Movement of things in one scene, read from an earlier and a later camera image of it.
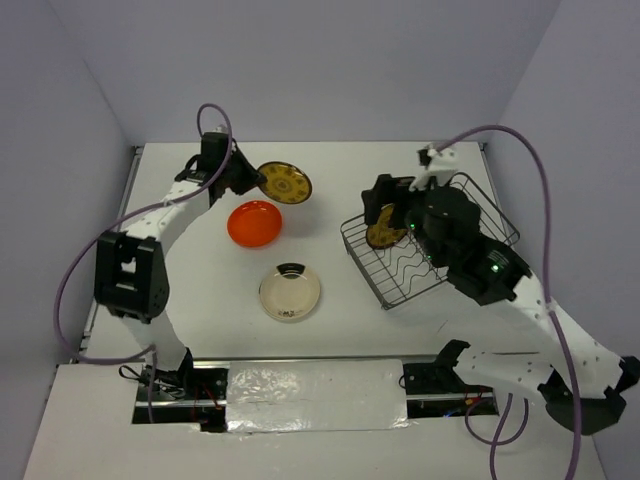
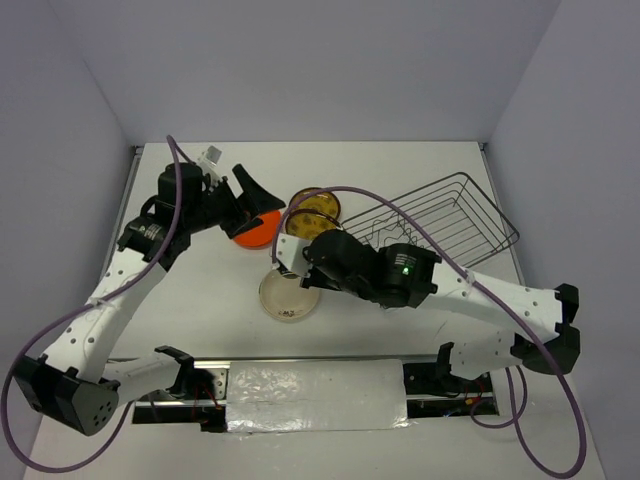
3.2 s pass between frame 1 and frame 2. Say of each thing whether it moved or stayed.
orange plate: stayed
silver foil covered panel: stayed
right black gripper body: moved
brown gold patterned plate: moved
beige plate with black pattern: stayed
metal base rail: stayed
